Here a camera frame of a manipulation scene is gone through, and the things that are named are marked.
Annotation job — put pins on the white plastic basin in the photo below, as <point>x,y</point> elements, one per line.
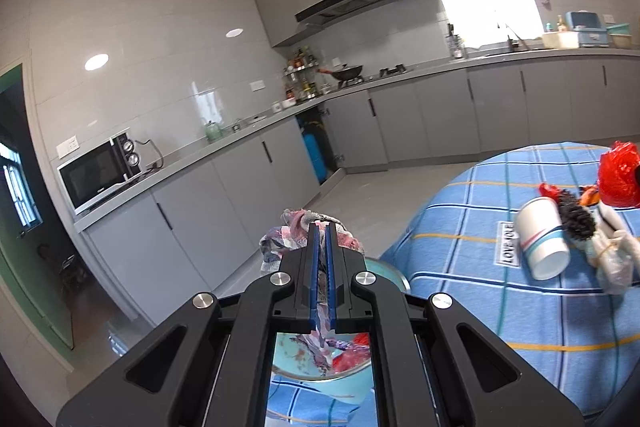
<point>560,39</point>

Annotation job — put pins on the blue water filter tank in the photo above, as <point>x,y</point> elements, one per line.
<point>312,154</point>

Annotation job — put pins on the barred side room window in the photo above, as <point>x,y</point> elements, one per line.
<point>17,187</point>

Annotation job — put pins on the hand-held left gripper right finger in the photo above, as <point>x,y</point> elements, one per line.
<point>331,287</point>

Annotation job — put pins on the dark stool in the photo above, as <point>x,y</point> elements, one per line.
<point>67,267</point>

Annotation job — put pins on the blue plaid tablecloth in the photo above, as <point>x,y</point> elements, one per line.
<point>500,307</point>

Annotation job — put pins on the green ceramic teapot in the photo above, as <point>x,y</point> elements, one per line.
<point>213,131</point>

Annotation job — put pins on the pink grey patterned cloth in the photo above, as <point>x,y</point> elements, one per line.
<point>295,232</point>

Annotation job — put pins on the white wall switch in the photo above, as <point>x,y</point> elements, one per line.
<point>67,148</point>

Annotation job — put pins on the spice rack with bottles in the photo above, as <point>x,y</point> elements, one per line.
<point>301,74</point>

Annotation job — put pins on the knife holder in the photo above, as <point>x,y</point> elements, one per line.
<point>455,43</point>

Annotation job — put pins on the grey kitchen base cabinets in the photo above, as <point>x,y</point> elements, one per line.
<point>240,187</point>

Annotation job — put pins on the red plastic bag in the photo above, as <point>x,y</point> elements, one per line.
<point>620,179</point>

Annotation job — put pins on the blue countertop storage box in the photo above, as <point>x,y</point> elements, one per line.
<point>587,29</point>

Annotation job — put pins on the black kitchen faucet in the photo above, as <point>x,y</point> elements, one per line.
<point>510,39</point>

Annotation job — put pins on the small glass jar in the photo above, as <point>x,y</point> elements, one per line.
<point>237,125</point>

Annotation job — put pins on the green stacked basins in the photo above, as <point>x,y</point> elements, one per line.
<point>620,37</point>

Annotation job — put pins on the detergent bottle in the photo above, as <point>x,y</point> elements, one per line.
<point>561,24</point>

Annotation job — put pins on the black mesh scrubber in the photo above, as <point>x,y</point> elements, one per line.
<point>575,219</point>

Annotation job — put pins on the white plastic bag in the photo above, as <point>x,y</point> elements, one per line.
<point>615,257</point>

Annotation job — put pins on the black wok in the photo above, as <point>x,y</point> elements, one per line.
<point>347,72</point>

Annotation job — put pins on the light blue trash bin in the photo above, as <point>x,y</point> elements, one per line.
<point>295,357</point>

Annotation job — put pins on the orange red snack wrapper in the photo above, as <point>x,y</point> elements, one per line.
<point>547,190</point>

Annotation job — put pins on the white bowls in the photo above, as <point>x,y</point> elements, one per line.
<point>282,104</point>

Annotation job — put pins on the black range hood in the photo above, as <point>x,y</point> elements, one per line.
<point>342,2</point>

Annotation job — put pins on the white paper cup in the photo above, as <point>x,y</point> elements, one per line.
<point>542,237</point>

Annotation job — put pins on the white wall outlet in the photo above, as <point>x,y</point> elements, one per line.
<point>257,84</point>

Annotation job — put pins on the white microwave oven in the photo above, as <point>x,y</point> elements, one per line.
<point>97,177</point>

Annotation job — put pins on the green door frame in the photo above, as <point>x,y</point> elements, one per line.
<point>12,74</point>

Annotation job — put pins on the gas stove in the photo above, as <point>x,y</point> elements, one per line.
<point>392,71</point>

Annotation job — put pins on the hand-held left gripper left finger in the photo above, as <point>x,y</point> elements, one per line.
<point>315,287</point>

